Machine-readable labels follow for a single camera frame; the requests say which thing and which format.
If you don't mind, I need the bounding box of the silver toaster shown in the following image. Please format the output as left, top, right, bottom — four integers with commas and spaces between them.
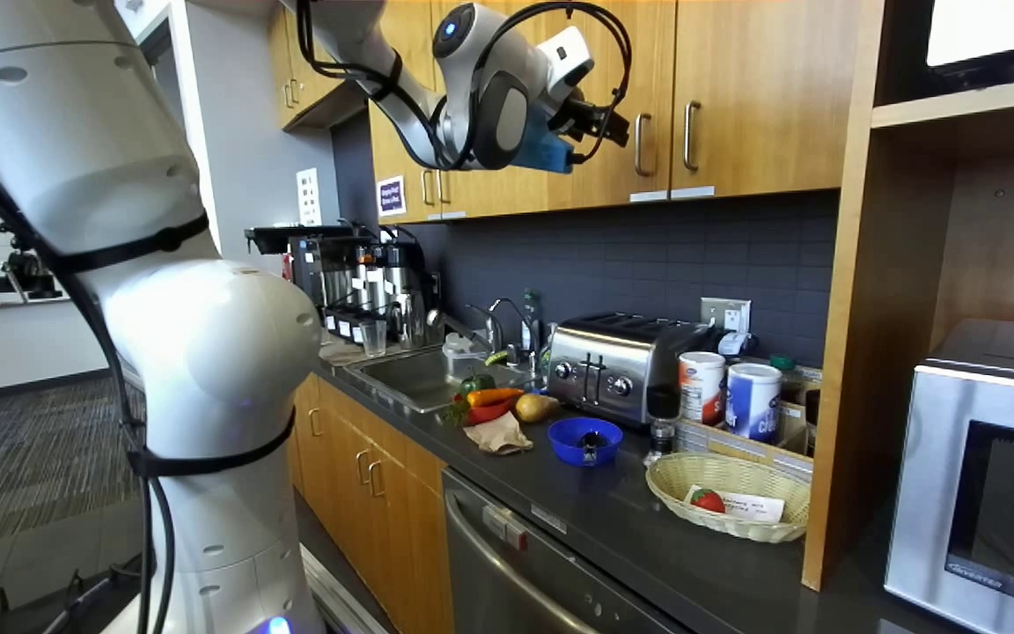
543, 314, 699, 431

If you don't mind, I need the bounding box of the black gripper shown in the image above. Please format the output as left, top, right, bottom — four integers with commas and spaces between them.
561, 104, 630, 146

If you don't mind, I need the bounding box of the lower sink cabinet door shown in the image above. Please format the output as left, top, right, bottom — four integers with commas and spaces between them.
295, 379, 455, 634

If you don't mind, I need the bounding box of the wooden condiment box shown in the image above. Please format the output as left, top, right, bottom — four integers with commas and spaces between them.
674, 415, 812, 483

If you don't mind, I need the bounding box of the green bell pepper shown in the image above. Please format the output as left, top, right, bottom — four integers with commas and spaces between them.
461, 374, 496, 394

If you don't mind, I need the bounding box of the purple sign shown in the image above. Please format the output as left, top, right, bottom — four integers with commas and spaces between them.
373, 177, 409, 220

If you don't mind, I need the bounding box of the orange pepper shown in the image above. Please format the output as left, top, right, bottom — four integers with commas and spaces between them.
466, 388, 524, 413

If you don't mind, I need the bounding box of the silver microwave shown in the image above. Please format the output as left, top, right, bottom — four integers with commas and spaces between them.
882, 322, 1014, 634

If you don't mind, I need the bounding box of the stainless steel sink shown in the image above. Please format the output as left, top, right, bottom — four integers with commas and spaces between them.
353, 348, 481, 413

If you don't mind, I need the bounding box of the yellow potato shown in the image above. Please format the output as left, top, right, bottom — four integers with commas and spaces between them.
513, 394, 561, 424

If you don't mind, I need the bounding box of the wooden cabinet door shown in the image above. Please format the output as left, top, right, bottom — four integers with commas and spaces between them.
268, 0, 363, 132
671, 0, 858, 197
369, 0, 671, 225

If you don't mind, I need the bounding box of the blue bowl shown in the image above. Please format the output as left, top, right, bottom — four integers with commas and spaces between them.
544, 415, 624, 470

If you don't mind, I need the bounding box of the blue white canister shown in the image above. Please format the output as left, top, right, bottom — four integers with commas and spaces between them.
726, 364, 781, 442

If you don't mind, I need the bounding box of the stainless steel dishwasher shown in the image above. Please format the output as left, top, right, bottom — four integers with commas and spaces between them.
444, 474, 685, 634

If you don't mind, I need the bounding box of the black pepper shaker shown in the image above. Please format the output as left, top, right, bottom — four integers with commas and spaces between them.
646, 418, 680, 456

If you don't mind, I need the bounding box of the wall power outlet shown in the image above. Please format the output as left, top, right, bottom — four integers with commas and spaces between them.
699, 295, 754, 335

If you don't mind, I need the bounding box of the brown paper napkin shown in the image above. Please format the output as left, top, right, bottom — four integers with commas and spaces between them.
466, 413, 530, 456

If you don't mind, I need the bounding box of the red white canister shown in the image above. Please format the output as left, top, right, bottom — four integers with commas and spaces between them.
680, 352, 726, 424

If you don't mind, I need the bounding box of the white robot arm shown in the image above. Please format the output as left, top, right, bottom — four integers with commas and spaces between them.
0, 0, 626, 634

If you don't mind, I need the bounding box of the chrome faucet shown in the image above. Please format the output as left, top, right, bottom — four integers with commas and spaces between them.
481, 295, 524, 359

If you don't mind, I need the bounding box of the black coffee machine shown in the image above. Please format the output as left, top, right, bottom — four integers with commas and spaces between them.
246, 225, 428, 348

